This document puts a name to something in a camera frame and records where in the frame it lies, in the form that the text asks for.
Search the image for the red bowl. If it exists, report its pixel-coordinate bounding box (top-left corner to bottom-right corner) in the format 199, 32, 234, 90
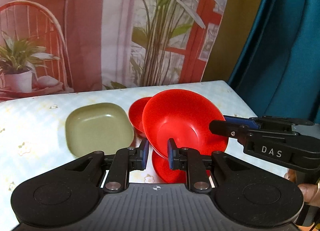
142, 89, 228, 159
128, 97, 151, 138
151, 149, 211, 184

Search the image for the green square plate back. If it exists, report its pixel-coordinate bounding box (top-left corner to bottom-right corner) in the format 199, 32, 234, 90
65, 102, 135, 157

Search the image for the red bowl back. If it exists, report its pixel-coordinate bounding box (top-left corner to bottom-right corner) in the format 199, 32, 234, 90
128, 97, 151, 138

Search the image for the person right hand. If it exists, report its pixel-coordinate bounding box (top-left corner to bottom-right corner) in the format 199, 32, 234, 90
284, 169, 320, 207

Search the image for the teal curtain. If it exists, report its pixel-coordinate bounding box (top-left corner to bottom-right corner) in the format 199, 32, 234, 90
228, 0, 319, 123

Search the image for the printed room backdrop cloth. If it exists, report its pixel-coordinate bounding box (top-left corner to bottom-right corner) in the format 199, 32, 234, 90
1, 0, 227, 101

